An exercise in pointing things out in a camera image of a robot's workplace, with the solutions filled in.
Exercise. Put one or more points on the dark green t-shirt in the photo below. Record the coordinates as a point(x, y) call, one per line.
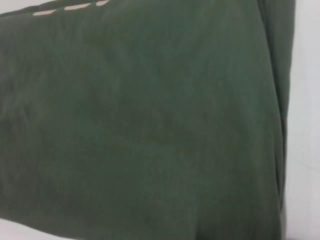
point(150, 125)

